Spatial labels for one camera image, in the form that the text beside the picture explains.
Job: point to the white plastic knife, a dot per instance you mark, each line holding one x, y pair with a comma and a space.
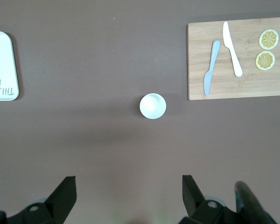
232, 53

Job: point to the grey plastic knife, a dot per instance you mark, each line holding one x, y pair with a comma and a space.
211, 67

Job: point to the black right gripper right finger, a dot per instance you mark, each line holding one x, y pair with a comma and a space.
196, 207

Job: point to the white paper cup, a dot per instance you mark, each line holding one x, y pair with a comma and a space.
152, 106

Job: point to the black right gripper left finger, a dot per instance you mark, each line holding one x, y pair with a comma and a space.
60, 200

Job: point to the bamboo cutting board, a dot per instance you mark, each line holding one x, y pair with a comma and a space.
247, 86

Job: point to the cream tray with bear print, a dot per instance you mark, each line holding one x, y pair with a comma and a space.
2, 65

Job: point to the brown table mat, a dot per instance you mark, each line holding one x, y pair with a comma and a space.
107, 58

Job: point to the yellow lemon slice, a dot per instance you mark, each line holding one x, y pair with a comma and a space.
265, 60
268, 39

